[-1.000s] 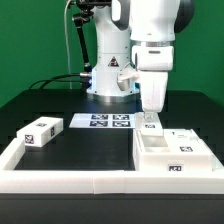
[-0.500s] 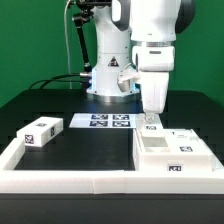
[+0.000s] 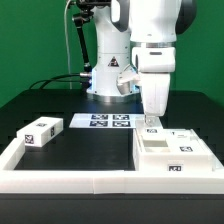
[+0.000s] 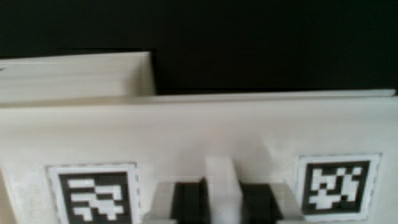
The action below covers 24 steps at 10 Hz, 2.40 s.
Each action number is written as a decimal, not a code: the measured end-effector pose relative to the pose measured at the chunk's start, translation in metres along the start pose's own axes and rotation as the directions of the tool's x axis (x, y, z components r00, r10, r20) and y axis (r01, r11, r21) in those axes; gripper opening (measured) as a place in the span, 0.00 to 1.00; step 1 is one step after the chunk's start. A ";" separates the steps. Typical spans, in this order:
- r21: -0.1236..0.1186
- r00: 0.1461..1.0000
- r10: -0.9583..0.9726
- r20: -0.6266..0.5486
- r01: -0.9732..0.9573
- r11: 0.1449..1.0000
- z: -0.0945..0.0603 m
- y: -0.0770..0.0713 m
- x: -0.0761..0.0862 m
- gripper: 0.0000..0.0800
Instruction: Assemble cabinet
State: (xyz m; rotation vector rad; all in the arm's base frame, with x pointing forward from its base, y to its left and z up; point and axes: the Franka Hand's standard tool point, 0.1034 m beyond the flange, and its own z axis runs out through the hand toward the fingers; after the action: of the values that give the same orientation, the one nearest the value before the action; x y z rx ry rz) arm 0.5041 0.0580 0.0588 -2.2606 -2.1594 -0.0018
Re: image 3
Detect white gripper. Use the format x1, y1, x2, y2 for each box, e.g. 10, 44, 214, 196
140, 73, 170, 126

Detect white cabinet door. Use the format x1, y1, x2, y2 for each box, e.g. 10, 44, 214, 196
162, 129, 205, 155
135, 118, 165, 140

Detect white cabinet body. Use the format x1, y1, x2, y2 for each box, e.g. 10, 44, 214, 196
133, 129, 214, 174

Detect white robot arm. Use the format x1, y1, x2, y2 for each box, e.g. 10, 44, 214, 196
88, 0, 197, 126

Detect white cabinet top block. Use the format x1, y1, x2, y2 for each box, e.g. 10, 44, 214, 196
17, 117, 63, 147

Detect white marker sheet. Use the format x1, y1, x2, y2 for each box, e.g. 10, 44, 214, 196
69, 113, 144, 129

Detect white U-shaped fence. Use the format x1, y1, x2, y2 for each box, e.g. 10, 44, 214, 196
0, 138, 224, 194

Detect black cable bundle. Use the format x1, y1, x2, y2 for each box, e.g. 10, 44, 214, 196
29, 72, 92, 90

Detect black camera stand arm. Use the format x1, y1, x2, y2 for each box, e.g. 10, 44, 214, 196
72, 0, 111, 72

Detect white cable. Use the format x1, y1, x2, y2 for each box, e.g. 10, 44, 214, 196
63, 0, 74, 90

